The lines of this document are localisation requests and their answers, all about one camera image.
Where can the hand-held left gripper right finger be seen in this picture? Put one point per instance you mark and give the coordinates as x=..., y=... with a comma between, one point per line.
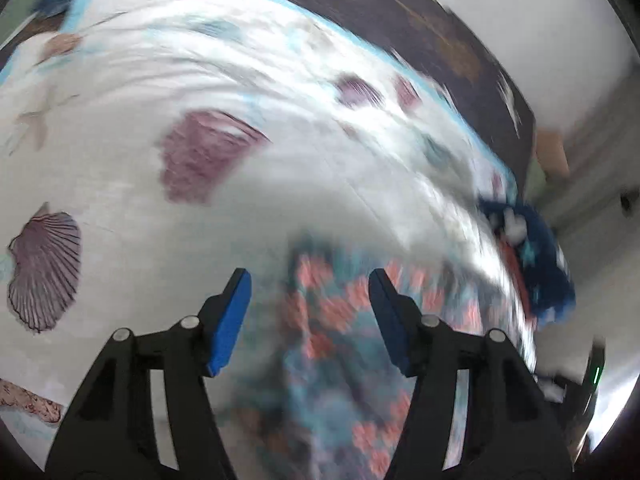
x=392, y=325

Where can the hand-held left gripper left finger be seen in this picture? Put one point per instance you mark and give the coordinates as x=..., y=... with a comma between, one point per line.
x=230, y=320

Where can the teal coral floral garment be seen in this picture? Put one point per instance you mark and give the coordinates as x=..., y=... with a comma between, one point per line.
x=340, y=310

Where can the navy star printed garment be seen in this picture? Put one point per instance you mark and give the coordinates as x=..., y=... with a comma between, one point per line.
x=540, y=260

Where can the white seashell printed blanket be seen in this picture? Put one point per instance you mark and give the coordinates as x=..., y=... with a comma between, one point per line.
x=125, y=185

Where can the grey furniture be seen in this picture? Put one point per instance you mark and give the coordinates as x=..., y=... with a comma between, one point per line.
x=590, y=185

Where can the brown cardboard piece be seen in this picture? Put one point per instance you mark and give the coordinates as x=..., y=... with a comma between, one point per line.
x=552, y=152

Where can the dark animal printed blanket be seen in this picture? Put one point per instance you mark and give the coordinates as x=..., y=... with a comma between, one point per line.
x=400, y=10

